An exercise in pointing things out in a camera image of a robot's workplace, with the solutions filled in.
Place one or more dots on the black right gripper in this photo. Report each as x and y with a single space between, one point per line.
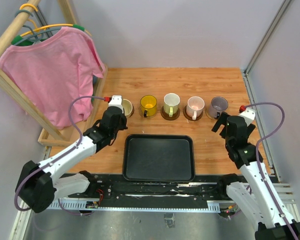
222 120

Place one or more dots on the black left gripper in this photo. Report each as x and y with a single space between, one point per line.
123 125

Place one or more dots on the purple transparent cup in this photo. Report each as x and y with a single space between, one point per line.
217 105

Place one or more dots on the cream ceramic mug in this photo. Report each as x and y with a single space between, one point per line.
126 106

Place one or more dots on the pink ceramic mug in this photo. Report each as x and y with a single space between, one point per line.
196 100

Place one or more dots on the yellow transparent cup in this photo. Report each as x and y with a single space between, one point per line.
148 102

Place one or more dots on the white ceramic mug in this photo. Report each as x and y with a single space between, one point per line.
171 104

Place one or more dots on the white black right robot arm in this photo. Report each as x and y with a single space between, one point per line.
262 205

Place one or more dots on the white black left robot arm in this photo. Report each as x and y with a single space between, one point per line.
42 183

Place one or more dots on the woven rattan coaster right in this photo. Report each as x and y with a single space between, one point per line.
210 117

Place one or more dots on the woven rattan coaster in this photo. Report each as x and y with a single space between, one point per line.
210 117
147 113

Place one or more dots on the brown wooden coaster left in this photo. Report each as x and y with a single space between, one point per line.
131 112

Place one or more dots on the brown wooden coaster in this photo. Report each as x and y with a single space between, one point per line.
131 112
167 117
193 113

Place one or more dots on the woven rattan coaster left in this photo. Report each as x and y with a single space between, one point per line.
147 113

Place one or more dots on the brown wooden coaster right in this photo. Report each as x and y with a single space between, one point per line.
193 113

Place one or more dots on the brown wooden coaster middle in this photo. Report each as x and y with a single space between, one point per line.
167 117

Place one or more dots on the black plastic tray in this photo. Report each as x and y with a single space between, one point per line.
159 158

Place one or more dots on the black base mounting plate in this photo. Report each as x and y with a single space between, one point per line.
115 191

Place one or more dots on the pink t-shirt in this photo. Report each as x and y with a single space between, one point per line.
56 74

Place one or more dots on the grey clothes hanger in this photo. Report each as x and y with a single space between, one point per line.
35 36

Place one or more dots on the yellow clothes hanger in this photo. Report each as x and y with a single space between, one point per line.
69 16

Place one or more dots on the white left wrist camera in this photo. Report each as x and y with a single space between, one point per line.
115 101

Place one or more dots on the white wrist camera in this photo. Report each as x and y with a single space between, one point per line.
115 101
248 114

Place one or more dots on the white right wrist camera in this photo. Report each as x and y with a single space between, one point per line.
248 114

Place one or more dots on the aluminium frame rail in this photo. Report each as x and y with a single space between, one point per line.
79 204

